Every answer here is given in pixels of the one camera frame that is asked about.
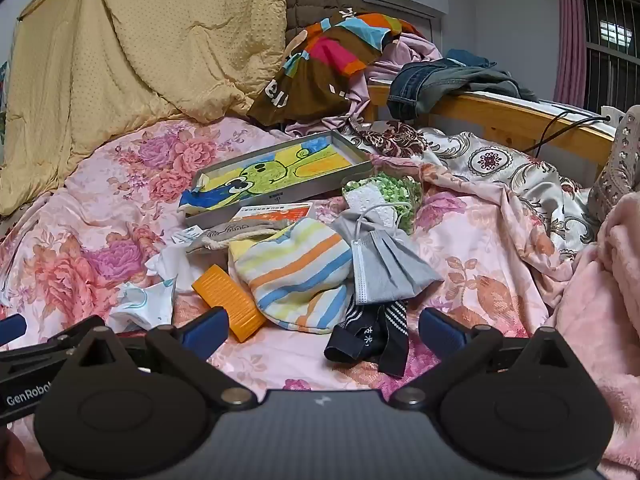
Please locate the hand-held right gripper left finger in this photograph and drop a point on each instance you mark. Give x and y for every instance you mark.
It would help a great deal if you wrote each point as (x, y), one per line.
(205, 332)

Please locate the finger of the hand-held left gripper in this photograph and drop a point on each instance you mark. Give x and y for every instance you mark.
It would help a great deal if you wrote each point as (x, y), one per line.
(45, 352)
(12, 329)

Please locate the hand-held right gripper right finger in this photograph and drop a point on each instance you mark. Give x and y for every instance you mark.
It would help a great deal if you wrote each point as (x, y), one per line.
(440, 332)

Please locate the orange plastic block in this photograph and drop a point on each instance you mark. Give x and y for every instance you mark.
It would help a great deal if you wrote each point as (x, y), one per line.
(230, 300)

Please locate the white printed cloth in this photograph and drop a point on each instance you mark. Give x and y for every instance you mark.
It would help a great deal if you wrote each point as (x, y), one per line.
(150, 295)

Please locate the navy striped sock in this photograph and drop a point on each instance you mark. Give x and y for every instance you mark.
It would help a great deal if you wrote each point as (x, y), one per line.
(360, 340)

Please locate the grey face mask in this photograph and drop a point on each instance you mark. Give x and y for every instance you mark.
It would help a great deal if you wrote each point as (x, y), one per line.
(390, 265)

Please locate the pastel striped gauze washcloth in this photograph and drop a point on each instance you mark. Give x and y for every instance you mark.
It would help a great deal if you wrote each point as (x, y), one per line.
(295, 275)

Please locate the grey shallow box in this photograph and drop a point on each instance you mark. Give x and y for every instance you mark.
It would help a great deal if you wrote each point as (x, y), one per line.
(320, 180)

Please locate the small white printed packet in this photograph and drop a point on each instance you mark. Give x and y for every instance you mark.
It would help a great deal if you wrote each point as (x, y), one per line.
(186, 235)

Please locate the glass jar of paper stars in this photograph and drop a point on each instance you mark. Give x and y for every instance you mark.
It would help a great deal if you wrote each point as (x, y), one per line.
(402, 195)

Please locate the orange white medicine box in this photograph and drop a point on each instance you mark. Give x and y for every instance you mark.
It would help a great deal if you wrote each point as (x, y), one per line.
(280, 211)

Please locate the pink floral bed sheet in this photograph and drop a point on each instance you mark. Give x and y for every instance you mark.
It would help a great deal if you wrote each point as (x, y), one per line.
(100, 200)

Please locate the pink fleece blanket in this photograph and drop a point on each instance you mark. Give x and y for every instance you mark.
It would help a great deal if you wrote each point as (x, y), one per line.
(605, 300)

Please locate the cartoon printed cloth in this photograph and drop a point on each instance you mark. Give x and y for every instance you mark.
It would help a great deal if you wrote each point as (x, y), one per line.
(270, 170)

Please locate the beige ornate patterned blanket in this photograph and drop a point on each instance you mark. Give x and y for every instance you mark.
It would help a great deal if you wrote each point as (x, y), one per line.
(500, 165)

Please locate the wooden bed footboard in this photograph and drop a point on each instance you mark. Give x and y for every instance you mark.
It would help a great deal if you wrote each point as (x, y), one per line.
(500, 120)

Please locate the beige patterned cloth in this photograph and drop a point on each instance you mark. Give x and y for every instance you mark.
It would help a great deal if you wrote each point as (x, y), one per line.
(620, 160)

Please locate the blue denim jeans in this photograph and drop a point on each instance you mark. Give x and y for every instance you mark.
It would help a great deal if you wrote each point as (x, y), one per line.
(430, 82)

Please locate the white power strip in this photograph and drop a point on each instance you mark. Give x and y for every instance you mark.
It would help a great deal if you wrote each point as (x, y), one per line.
(612, 112)

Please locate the lilac garment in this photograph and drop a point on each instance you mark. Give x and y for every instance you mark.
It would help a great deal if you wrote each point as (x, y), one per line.
(405, 55)

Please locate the brown multicolour printed cloth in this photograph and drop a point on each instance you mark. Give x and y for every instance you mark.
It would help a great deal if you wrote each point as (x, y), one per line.
(325, 70)

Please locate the yellow dotted quilt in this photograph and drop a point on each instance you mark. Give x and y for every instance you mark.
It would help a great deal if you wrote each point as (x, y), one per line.
(130, 50)

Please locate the pink curtain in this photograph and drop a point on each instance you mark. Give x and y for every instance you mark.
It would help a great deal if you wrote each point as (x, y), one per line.
(570, 35)

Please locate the barred window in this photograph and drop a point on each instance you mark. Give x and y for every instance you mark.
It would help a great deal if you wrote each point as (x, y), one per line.
(612, 45)

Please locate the teal wall poster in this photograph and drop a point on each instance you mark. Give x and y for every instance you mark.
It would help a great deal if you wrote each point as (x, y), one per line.
(3, 95)

